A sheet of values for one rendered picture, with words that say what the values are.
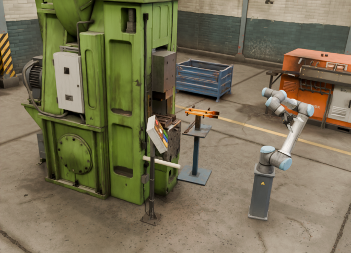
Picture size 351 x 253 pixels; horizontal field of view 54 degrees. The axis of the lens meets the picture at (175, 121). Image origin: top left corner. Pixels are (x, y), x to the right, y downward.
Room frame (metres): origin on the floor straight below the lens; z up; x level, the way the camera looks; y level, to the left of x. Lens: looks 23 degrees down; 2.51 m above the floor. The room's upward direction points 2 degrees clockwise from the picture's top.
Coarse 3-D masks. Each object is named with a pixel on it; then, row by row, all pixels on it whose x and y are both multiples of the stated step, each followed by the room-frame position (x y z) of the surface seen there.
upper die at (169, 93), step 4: (172, 88) 3.78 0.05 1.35; (152, 92) 3.68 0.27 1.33; (156, 92) 3.65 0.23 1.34; (160, 92) 3.63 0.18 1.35; (164, 92) 3.62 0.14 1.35; (168, 92) 3.68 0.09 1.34; (172, 92) 3.78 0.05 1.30; (152, 96) 3.68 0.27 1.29; (156, 96) 3.65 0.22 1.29; (160, 96) 3.63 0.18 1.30; (164, 96) 3.62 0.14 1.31; (168, 96) 3.68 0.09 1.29
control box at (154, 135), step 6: (150, 120) 3.22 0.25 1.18; (156, 120) 3.24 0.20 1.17; (150, 126) 3.05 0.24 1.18; (156, 126) 3.11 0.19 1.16; (150, 132) 2.98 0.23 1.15; (156, 132) 2.99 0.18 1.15; (162, 132) 3.20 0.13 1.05; (156, 138) 2.98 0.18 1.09; (162, 138) 3.07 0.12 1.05; (156, 144) 2.98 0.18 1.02; (162, 144) 2.99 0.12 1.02; (162, 150) 2.99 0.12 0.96
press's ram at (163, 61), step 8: (160, 56) 3.58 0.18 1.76; (168, 56) 3.65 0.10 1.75; (160, 64) 3.58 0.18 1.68; (168, 64) 3.66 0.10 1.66; (160, 72) 3.58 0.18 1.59; (168, 72) 3.66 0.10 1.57; (152, 80) 3.62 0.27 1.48; (160, 80) 3.58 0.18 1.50; (168, 80) 3.67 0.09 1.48; (152, 88) 3.62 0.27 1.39; (160, 88) 3.58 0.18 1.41; (168, 88) 3.67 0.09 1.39
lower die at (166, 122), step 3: (153, 114) 3.84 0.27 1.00; (156, 114) 3.86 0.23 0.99; (159, 117) 3.74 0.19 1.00; (168, 117) 3.75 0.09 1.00; (171, 117) 3.78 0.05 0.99; (159, 120) 3.69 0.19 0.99; (162, 120) 3.69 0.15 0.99; (165, 120) 3.69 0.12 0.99; (168, 120) 3.70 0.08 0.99; (171, 120) 3.78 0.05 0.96; (162, 123) 3.62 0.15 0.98; (165, 123) 3.62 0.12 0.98; (168, 123) 3.70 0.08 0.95; (171, 123) 3.78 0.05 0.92; (162, 126) 3.62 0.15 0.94; (165, 126) 3.62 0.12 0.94
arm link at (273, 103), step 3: (270, 99) 2.96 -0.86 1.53; (273, 99) 2.97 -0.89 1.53; (276, 99) 2.97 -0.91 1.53; (267, 102) 2.96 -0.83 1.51; (270, 102) 2.95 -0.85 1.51; (273, 102) 2.94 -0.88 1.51; (276, 102) 2.95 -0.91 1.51; (279, 102) 2.97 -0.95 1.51; (267, 105) 2.96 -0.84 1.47; (270, 105) 2.94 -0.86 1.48; (273, 105) 2.93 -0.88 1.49; (276, 105) 2.92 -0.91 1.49; (279, 105) 2.92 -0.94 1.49; (270, 108) 2.95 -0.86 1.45; (273, 108) 2.92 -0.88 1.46; (276, 108) 2.91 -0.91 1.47; (273, 111) 2.93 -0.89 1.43
